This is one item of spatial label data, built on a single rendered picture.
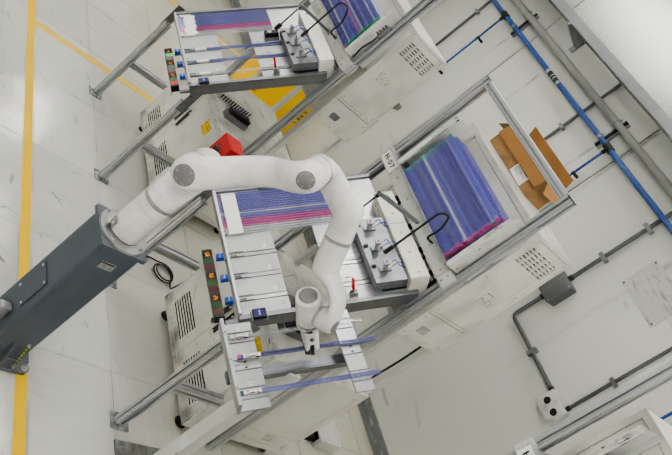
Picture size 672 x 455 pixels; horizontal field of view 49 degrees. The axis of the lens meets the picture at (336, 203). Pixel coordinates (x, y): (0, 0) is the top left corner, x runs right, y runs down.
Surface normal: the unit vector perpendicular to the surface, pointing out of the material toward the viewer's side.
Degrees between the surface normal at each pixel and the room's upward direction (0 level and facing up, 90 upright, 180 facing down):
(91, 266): 90
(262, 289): 44
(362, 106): 90
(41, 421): 0
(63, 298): 90
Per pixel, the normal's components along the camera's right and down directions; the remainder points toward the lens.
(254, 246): 0.11, -0.71
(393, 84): 0.26, 0.70
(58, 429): 0.76, -0.58
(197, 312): -0.61, -0.42
